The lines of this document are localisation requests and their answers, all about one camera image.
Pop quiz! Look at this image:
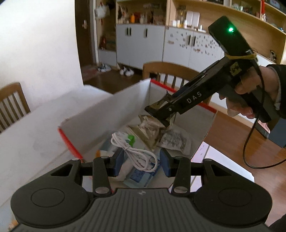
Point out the white usb cable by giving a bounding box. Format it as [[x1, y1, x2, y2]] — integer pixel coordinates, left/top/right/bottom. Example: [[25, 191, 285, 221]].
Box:
[[110, 131, 159, 173]]

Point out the blue small packet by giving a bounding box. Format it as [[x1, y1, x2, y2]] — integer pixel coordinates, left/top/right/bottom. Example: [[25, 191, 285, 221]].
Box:
[[123, 164, 161, 188]]

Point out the silver foil snack bag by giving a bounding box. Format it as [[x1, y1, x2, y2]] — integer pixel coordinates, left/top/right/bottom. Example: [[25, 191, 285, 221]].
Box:
[[127, 115, 166, 151]]

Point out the green wet wipes pack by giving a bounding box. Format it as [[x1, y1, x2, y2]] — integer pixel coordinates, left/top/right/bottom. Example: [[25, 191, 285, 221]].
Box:
[[125, 134, 136, 147]]

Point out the person right hand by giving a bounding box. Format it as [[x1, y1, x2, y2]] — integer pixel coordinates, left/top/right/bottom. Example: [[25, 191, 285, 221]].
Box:
[[219, 66, 281, 119]]

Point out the red cardboard box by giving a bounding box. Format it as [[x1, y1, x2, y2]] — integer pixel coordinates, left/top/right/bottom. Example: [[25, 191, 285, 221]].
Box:
[[58, 79, 217, 162]]

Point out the wooden chair right side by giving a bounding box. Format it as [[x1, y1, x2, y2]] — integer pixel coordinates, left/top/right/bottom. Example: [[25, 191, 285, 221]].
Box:
[[142, 61, 199, 94]]

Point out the wooden chair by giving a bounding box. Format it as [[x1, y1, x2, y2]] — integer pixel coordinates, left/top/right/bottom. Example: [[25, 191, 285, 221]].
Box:
[[1, 82, 31, 132], [142, 61, 199, 94]]

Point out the pair of sneakers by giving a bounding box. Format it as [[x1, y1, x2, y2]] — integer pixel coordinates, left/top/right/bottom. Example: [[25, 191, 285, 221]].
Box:
[[97, 64, 112, 72]]

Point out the wooden chair far side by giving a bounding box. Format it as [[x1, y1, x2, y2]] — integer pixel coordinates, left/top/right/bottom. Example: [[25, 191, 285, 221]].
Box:
[[1, 82, 31, 132]]

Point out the hanging tote bag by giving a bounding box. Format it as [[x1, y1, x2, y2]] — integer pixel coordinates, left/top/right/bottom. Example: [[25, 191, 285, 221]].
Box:
[[94, 1, 110, 19]]

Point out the dark wooden door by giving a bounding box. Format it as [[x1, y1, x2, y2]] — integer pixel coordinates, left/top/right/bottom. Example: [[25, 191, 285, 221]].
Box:
[[75, 0, 96, 68]]

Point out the black cable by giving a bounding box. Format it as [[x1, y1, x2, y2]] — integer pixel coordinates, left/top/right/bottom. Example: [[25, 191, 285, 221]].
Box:
[[242, 47, 286, 170]]

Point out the grey wall cabinet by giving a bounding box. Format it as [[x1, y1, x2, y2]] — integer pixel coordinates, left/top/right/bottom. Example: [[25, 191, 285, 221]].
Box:
[[99, 1, 285, 71]]

